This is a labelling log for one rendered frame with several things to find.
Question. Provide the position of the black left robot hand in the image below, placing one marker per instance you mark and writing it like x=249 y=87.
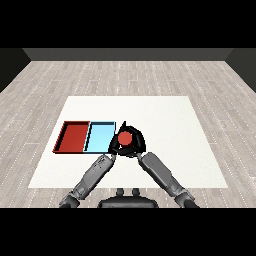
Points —
x=114 y=143

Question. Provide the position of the dark grey robot body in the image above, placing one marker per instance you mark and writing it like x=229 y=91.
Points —
x=127 y=201

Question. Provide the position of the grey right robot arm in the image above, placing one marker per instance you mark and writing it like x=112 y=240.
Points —
x=165 y=178

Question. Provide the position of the small red can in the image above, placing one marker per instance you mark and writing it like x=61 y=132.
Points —
x=125 y=138

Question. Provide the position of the light blue shallow open box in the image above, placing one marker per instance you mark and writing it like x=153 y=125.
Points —
x=100 y=136

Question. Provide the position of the red shallow open box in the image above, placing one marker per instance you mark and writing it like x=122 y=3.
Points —
x=74 y=136

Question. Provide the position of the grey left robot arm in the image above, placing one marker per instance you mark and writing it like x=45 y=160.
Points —
x=91 y=178

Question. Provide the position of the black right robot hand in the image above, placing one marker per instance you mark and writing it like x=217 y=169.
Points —
x=138 y=140

